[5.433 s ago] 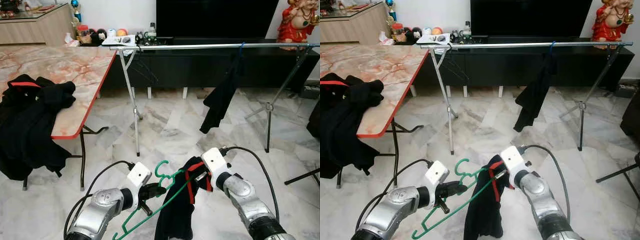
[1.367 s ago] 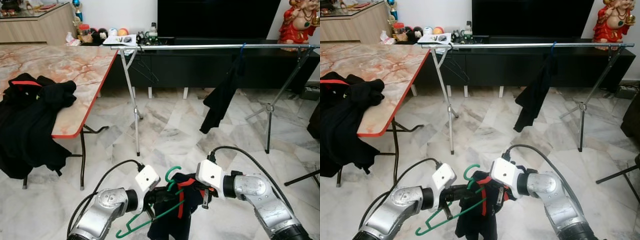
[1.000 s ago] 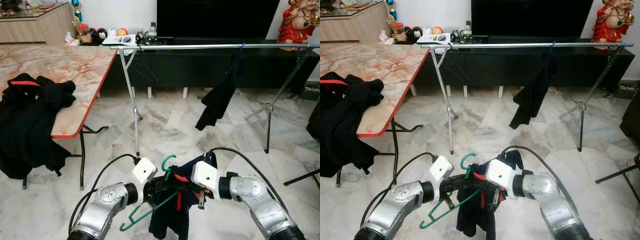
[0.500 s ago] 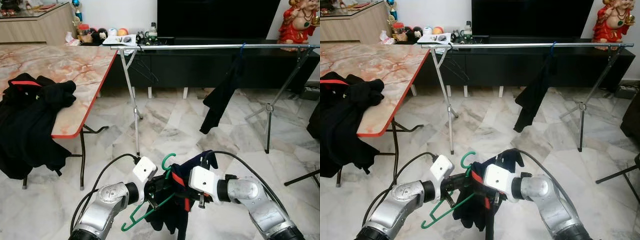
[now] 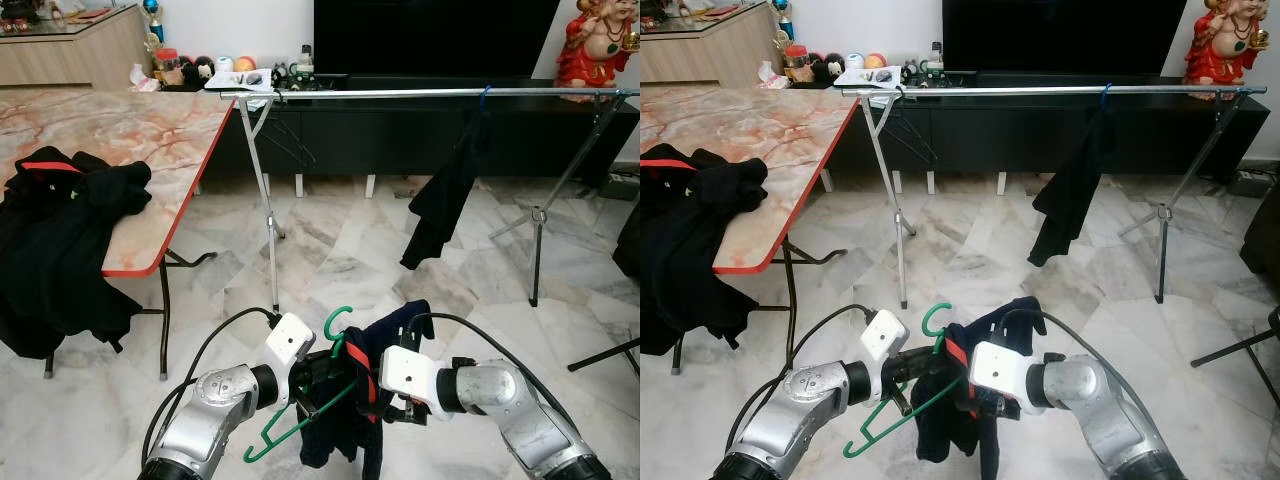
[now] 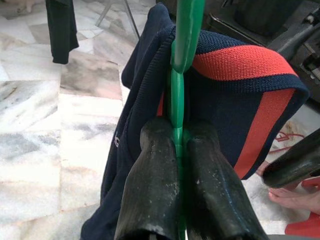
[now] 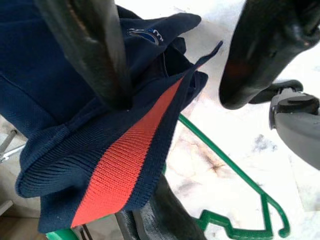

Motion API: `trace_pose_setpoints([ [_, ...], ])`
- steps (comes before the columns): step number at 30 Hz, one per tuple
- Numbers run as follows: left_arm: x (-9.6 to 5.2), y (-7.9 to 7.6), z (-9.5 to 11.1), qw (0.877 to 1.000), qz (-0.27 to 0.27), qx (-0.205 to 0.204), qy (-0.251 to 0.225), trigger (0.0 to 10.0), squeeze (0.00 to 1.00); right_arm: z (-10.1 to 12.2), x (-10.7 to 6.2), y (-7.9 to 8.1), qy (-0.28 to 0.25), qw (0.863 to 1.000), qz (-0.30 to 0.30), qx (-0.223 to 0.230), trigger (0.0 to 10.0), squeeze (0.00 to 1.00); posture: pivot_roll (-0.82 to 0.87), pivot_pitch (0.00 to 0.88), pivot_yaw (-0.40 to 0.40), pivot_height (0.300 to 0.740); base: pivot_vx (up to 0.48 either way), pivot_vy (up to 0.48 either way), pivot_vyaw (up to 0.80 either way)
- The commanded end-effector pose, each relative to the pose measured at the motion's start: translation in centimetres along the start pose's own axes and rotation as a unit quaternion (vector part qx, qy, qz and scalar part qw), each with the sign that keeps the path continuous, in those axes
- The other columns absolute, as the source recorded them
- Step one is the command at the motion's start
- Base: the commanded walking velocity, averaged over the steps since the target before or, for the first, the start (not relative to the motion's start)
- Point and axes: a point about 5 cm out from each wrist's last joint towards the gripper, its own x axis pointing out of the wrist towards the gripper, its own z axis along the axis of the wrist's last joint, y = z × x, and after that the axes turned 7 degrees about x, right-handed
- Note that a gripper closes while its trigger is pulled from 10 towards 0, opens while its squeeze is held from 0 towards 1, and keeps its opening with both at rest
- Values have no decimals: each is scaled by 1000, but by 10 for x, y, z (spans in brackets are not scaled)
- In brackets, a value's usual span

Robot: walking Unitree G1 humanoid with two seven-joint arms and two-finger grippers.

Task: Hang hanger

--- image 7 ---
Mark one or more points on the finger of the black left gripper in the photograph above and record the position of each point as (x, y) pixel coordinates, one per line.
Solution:
(140, 225)
(180, 217)

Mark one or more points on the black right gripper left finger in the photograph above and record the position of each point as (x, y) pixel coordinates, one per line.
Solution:
(95, 50)

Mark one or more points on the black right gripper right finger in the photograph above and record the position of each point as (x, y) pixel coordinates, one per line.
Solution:
(262, 45)

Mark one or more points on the navy shirt red striped collar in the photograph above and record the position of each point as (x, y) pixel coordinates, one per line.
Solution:
(50, 100)

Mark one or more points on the green plastic hanger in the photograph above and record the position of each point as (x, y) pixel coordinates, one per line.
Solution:
(225, 160)

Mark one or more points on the silver metal clothes rack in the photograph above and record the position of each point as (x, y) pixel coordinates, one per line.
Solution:
(10, 150)

